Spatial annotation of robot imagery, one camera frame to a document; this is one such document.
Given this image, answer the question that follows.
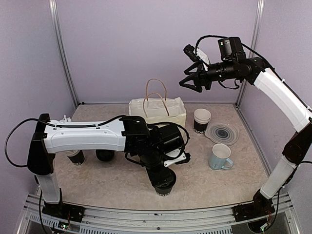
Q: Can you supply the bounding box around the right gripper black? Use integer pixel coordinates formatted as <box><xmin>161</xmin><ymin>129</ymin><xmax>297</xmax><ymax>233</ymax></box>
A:
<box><xmin>180</xmin><ymin>58</ymin><xmax>238</xmax><ymax>91</ymax></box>

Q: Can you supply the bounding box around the stack of paper cups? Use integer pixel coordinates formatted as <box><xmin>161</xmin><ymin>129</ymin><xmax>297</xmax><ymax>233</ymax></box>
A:
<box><xmin>194</xmin><ymin>108</ymin><xmax>212</xmax><ymax>134</ymax></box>

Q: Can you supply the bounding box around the beige paper bag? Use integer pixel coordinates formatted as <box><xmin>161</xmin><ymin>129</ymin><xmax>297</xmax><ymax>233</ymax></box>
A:
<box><xmin>128</xmin><ymin>79</ymin><xmax>187</xmax><ymax>127</ymax></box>

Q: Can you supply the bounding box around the stack of black lids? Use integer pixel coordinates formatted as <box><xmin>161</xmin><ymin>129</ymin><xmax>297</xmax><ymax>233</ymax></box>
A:
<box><xmin>96</xmin><ymin>150</ymin><xmax>115</xmax><ymax>162</ymax></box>

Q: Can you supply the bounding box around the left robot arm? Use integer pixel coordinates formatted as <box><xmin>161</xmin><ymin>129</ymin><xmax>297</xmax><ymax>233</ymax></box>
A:
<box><xmin>26</xmin><ymin>113</ymin><xmax>190</xmax><ymax>217</ymax></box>

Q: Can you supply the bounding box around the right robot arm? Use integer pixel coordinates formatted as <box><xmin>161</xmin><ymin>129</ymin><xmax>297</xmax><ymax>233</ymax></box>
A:
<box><xmin>179</xmin><ymin>36</ymin><xmax>312</xmax><ymax>216</ymax></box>

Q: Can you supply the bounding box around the light blue ceramic mug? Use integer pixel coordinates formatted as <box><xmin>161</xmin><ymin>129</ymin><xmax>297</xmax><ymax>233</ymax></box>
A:
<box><xmin>208</xmin><ymin>143</ymin><xmax>234</xmax><ymax>170</ymax></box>

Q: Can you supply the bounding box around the grey swirl silicone lid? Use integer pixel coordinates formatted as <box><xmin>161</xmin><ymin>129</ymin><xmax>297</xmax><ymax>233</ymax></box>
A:
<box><xmin>204</xmin><ymin>121</ymin><xmax>240</xmax><ymax>146</ymax></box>

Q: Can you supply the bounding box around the black cup holding straws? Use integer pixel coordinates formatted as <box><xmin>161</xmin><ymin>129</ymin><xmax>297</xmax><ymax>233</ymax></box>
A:
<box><xmin>66</xmin><ymin>150</ymin><xmax>85</xmax><ymax>166</ymax></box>

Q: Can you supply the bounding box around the bundle of white straws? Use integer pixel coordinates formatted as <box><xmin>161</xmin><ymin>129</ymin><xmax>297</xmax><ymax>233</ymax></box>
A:
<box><xmin>60</xmin><ymin>115</ymin><xmax>71</xmax><ymax>122</ymax></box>

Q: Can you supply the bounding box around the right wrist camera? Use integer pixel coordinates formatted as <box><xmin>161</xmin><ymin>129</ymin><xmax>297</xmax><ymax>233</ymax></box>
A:
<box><xmin>183</xmin><ymin>44</ymin><xmax>210</xmax><ymax>65</ymax></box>

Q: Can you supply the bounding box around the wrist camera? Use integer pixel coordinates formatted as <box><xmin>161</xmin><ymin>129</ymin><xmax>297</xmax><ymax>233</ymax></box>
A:
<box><xmin>163</xmin><ymin>149</ymin><xmax>191</xmax><ymax>168</ymax></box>
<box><xmin>183</xmin><ymin>44</ymin><xmax>210</xmax><ymax>65</ymax></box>

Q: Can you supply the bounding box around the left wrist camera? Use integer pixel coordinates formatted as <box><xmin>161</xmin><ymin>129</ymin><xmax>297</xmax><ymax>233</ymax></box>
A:
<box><xmin>163</xmin><ymin>149</ymin><xmax>191</xmax><ymax>168</ymax></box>

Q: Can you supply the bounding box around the aluminium front rail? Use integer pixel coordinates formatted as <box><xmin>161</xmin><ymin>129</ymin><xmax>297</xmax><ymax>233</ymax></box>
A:
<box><xmin>13</xmin><ymin>194</ymin><xmax>301</xmax><ymax>234</ymax></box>

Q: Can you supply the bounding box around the right aluminium corner post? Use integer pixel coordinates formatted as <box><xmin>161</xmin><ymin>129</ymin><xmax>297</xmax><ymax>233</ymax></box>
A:
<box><xmin>235</xmin><ymin>0</ymin><xmax>265</xmax><ymax>109</ymax></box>

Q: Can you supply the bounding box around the aluminium corner post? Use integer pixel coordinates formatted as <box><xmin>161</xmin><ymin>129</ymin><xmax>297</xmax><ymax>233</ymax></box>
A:
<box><xmin>49</xmin><ymin>0</ymin><xmax>79</xmax><ymax>108</ymax></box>
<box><xmin>235</xmin><ymin>0</ymin><xmax>265</xmax><ymax>109</ymax></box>

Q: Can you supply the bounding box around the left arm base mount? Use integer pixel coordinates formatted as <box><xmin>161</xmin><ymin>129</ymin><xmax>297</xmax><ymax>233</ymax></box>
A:
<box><xmin>42</xmin><ymin>189</ymin><xmax>85</xmax><ymax>223</ymax></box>

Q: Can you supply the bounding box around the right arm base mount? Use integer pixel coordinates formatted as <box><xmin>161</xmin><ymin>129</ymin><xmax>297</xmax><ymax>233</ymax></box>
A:
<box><xmin>232</xmin><ymin>190</ymin><xmax>275</xmax><ymax>222</ymax></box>

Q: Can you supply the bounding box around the left aluminium corner post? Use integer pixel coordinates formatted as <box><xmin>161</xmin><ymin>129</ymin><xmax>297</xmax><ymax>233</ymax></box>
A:
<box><xmin>49</xmin><ymin>0</ymin><xmax>79</xmax><ymax>108</ymax></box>

